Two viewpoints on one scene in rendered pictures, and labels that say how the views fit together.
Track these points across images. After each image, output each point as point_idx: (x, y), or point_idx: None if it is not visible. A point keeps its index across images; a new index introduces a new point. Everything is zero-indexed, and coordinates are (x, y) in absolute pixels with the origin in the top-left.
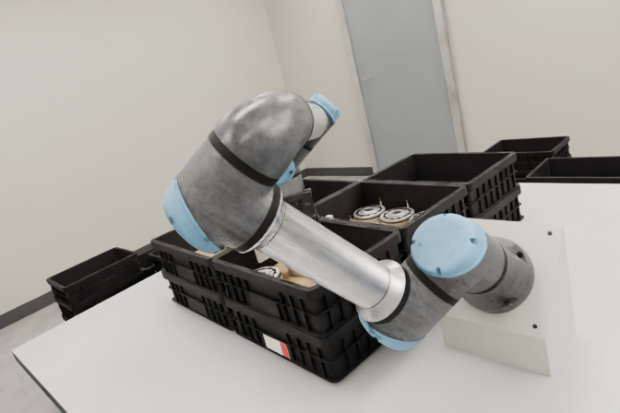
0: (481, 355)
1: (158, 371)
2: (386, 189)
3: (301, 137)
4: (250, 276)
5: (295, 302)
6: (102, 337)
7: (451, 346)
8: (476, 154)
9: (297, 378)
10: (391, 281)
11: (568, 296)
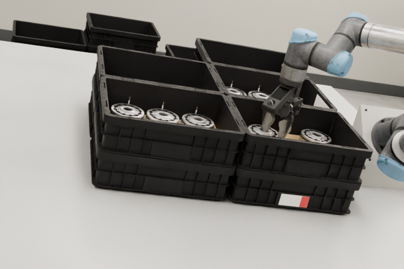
0: (378, 186)
1: (220, 242)
2: (239, 74)
3: None
4: (308, 145)
5: (344, 161)
6: (84, 235)
7: (362, 184)
8: (258, 50)
9: (321, 218)
10: None
11: None
